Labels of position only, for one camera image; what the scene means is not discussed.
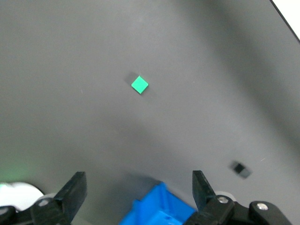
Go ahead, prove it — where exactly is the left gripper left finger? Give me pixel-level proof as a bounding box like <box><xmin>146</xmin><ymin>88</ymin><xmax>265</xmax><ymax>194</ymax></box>
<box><xmin>30</xmin><ymin>171</ymin><xmax>87</xmax><ymax>225</ymax></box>

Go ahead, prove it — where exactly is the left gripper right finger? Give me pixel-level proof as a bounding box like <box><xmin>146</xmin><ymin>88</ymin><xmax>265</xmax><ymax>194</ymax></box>
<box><xmin>185</xmin><ymin>170</ymin><xmax>235</xmax><ymax>225</ymax></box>

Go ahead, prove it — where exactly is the small green cube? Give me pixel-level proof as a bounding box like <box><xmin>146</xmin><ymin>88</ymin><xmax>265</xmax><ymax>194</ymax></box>
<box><xmin>130</xmin><ymin>75</ymin><xmax>150</xmax><ymax>95</ymax></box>

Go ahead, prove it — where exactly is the small black cube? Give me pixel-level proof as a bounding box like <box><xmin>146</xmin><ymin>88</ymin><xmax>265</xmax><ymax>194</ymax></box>
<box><xmin>229</xmin><ymin>160</ymin><xmax>253</xmax><ymax>179</ymax></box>

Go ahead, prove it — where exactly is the blue plastic storage bin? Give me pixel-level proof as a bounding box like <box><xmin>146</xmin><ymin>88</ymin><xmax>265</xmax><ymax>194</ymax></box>
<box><xmin>118</xmin><ymin>180</ymin><xmax>196</xmax><ymax>225</ymax></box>

